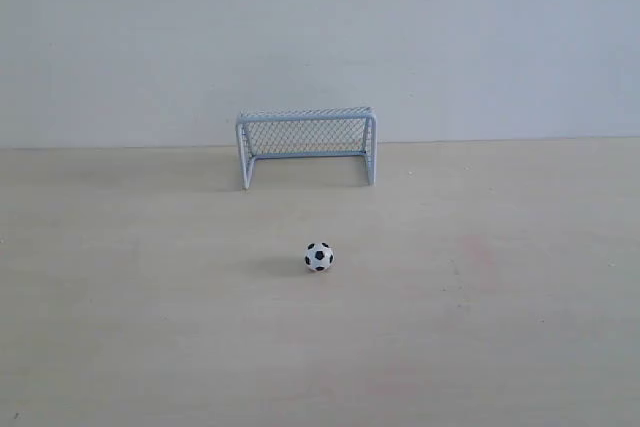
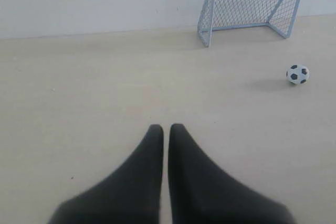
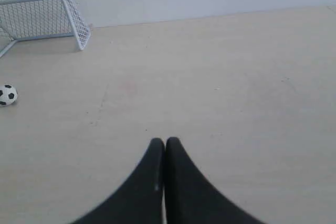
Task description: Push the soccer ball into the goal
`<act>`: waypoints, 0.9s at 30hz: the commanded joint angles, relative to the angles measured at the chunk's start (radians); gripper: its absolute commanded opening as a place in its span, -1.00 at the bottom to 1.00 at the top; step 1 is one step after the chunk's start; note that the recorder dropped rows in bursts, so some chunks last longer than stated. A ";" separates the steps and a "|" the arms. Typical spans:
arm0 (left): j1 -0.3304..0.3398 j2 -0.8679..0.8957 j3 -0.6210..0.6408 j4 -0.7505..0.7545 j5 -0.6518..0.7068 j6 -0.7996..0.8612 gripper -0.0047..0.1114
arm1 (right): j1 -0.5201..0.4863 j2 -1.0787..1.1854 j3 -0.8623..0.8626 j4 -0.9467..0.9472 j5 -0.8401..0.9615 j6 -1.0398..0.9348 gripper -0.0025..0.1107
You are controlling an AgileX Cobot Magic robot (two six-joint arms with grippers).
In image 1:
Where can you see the black and white soccer ball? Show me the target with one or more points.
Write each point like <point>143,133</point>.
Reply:
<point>319,257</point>

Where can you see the small white soccer goal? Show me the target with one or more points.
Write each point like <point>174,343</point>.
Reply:
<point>334,132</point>

